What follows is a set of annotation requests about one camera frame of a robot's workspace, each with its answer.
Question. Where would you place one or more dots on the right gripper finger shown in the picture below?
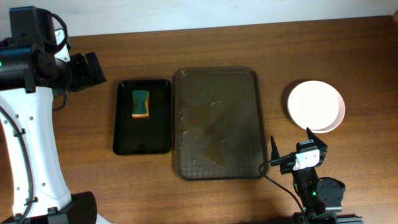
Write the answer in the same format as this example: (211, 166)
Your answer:
(275, 158)
(318, 142)

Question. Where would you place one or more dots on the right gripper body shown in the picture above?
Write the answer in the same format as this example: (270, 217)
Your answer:
(288, 165)

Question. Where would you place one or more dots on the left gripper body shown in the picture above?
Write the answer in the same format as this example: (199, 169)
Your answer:
(78, 72)

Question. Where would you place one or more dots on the white plate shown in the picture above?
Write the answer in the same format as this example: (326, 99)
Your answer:
(340, 121)
(315, 105)

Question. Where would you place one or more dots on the green and yellow sponge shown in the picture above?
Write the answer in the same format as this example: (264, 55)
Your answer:
(140, 108)

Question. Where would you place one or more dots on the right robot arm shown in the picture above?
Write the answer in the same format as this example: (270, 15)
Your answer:
(319, 198)

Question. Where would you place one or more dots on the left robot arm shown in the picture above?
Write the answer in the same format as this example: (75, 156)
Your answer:
(36, 68)

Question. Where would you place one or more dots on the brown plastic serving tray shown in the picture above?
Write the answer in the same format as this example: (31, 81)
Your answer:
(219, 124)

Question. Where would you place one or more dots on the black rectangular tray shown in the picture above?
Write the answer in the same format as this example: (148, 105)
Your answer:
(152, 135)

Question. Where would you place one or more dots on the black base bracket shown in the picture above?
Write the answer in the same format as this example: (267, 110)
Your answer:
(342, 219)

